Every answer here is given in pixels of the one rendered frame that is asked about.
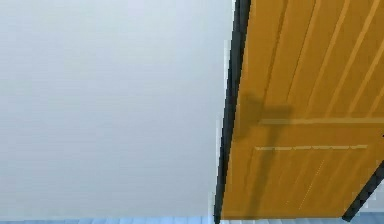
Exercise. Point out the orange wooden room door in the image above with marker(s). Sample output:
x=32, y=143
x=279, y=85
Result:
x=310, y=100

